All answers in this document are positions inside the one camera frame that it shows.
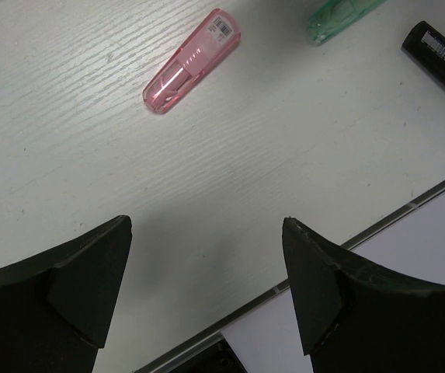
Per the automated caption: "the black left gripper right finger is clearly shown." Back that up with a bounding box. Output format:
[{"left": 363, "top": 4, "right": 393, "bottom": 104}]
[{"left": 282, "top": 218, "right": 445, "bottom": 372}]

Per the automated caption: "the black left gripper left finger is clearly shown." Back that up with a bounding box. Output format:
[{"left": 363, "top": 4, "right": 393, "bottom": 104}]
[{"left": 0, "top": 215, "right": 132, "bottom": 372}]

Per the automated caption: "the green cap black highlighter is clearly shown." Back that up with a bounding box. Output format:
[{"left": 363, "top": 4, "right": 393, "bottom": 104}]
[{"left": 402, "top": 21, "right": 445, "bottom": 88}]

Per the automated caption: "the green transparent correction tape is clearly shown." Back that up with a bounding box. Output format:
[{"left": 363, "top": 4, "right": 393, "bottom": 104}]
[{"left": 306, "top": 0, "right": 384, "bottom": 44}]

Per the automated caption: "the pink transparent correction tape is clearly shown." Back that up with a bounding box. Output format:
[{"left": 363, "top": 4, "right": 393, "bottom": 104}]
[{"left": 142, "top": 9, "right": 241, "bottom": 113}]

